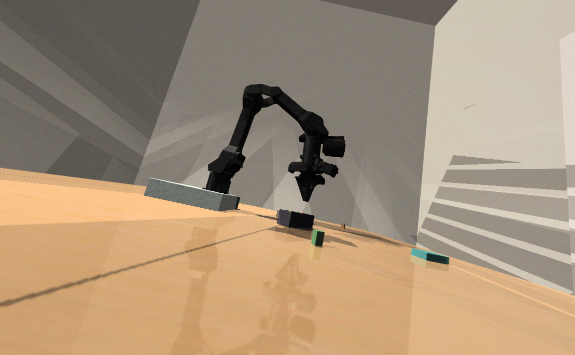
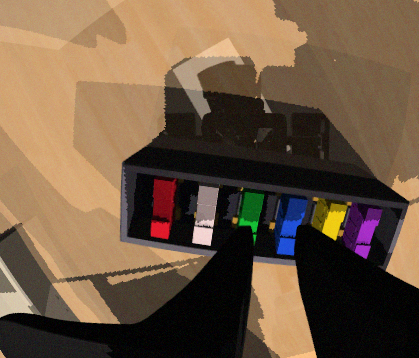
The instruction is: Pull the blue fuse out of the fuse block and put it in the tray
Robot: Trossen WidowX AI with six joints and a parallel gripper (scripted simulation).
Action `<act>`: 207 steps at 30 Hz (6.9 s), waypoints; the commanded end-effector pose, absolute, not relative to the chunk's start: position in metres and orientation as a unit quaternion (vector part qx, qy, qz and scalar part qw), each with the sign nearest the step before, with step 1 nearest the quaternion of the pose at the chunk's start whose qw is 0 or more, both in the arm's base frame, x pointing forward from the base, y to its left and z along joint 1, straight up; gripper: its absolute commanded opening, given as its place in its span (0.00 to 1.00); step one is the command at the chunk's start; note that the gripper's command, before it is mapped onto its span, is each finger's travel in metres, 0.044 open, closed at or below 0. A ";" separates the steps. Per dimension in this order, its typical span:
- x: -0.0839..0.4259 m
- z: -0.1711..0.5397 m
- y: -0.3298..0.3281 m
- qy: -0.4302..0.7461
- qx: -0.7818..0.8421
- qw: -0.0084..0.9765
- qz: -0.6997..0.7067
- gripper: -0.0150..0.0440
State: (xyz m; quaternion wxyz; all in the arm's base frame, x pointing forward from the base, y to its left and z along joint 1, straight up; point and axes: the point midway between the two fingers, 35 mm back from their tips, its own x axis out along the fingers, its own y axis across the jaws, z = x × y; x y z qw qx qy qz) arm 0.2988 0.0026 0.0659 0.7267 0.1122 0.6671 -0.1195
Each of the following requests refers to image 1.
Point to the green block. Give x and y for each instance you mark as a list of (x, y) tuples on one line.
[(317, 238)]

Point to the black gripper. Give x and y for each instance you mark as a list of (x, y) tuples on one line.
[(308, 178)]

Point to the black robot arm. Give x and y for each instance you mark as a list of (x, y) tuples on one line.
[(231, 158)]

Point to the teal rectangular block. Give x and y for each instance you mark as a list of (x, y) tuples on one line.
[(430, 256)]

